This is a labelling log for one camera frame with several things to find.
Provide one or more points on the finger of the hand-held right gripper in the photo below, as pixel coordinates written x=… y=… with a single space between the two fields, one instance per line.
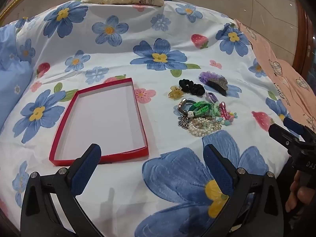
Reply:
x=281 y=134
x=293 y=126

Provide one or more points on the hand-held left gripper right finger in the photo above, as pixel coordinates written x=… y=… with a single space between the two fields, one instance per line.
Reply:
x=218 y=168

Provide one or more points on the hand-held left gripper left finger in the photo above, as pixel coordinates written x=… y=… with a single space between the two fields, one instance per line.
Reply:
x=86 y=168

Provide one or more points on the red shallow cardboard box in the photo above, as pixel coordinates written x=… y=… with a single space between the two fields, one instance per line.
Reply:
x=103 y=118

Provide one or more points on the pink hair clip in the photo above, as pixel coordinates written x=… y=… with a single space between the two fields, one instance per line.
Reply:
x=224 y=109

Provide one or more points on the purple plastic hair clip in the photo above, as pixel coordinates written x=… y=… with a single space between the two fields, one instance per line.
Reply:
x=212 y=97

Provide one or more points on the metal bangle with charm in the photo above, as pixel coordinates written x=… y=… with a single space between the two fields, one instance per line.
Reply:
x=182 y=106

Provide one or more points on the black scrunchie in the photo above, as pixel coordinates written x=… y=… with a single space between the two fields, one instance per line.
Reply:
x=191 y=87

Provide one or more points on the yellow hair claw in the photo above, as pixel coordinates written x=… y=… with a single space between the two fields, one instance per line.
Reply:
x=175 y=93

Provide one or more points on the person's right hand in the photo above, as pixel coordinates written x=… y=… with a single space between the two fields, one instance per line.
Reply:
x=296 y=195

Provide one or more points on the pink printed cloth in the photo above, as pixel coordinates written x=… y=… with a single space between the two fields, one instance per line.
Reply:
x=284 y=79

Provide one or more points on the black rhinestone hair clip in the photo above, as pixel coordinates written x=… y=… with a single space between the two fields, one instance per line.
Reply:
x=218 y=85

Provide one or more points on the brown wooden furniture edge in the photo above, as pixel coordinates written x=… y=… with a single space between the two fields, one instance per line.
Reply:
x=306 y=29

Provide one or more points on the blue pillow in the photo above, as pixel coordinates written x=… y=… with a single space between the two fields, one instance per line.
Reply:
x=11 y=61

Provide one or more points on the blue floral blanket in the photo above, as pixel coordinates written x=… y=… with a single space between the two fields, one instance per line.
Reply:
x=138 y=42

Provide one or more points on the gold frame edge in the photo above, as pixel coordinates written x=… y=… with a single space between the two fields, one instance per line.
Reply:
x=14 y=2

